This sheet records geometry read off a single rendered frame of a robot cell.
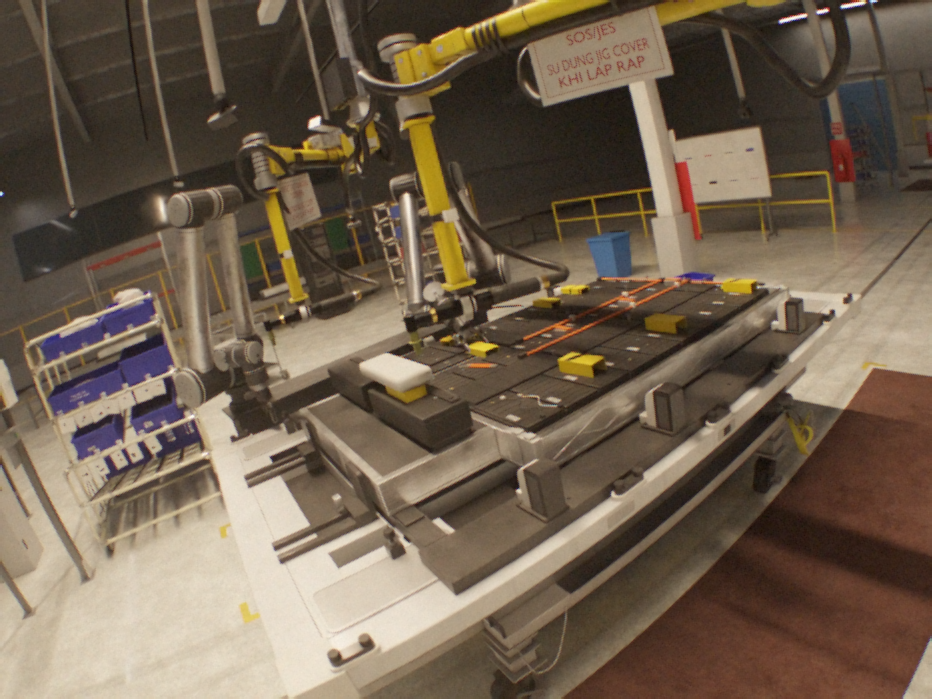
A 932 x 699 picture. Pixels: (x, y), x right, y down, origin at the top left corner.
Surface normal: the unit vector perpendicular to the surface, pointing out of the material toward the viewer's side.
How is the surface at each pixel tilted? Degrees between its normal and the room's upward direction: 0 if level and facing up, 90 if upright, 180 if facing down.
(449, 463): 90
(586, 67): 90
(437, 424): 90
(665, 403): 90
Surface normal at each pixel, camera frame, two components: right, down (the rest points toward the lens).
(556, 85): -0.55, 0.36
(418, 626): -0.24, -0.93
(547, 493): 0.51, 0.11
